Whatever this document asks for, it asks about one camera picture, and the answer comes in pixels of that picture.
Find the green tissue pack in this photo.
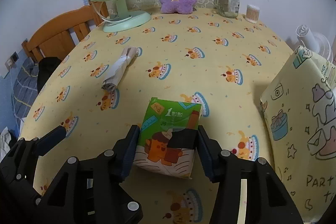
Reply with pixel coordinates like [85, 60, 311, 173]
[133, 97, 203, 179]

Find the white cloth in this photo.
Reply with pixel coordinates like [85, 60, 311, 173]
[0, 126, 13, 162]

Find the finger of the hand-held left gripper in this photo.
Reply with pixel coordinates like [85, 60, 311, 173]
[0, 126, 67, 214]

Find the rolled grey beige cloth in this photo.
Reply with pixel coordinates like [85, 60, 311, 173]
[101, 47, 137, 91]

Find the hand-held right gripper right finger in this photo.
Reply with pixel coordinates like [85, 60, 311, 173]
[197, 125, 301, 224]

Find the yellow printed tablecloth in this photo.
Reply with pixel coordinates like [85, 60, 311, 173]
[18, 7, 298, 224]

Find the cotton swab container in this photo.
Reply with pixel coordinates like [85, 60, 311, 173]
[245, 4, 260, 23]

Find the white electric fan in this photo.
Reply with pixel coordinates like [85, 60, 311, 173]
[295, 24, 336, 65]

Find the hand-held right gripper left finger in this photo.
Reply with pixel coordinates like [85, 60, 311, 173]
[39, 124, 144, 224]

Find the wall power outlet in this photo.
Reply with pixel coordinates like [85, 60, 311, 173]
[5, 51, 20, 68]

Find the cartoon printed fabric storage box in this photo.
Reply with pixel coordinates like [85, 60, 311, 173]
[260, 46, 336, 224]

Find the blue plaid bedding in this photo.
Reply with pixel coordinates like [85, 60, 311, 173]
[10, 58, 43, 120]

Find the black cloth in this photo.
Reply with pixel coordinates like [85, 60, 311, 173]
[37, 56, 69, 94]

